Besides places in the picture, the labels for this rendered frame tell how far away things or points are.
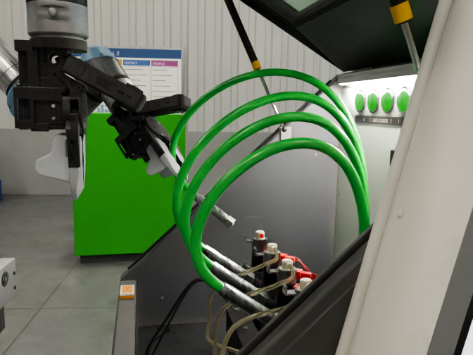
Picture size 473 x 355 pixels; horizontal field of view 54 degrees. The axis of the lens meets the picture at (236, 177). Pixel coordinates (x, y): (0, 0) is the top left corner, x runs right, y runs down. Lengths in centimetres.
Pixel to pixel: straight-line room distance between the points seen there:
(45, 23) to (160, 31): 674
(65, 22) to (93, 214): 359
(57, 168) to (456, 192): 48
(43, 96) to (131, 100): 11
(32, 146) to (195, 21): 309
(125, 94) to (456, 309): 46
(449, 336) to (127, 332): 65
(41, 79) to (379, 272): 47
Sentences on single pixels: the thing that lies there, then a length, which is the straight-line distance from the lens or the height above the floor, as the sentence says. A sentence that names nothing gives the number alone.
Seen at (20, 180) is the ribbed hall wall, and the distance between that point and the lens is 784.
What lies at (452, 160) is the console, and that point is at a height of 132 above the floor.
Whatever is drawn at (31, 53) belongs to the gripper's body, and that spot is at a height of 142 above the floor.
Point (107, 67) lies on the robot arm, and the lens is 104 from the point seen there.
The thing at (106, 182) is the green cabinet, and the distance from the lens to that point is 412.
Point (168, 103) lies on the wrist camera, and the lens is 95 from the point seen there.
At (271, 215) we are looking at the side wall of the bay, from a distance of 117.
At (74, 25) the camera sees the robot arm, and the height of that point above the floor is 146.
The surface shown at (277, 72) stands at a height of 143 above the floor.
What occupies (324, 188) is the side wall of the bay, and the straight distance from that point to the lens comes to 120.
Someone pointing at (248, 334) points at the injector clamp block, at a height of 98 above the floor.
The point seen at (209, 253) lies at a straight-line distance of 74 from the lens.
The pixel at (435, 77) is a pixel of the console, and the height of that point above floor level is 139.
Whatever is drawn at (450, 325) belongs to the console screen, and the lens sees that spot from 39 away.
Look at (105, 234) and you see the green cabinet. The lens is 421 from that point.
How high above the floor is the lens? 136
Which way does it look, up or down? 8 degrees down
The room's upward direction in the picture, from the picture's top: 1 degrees clockwise
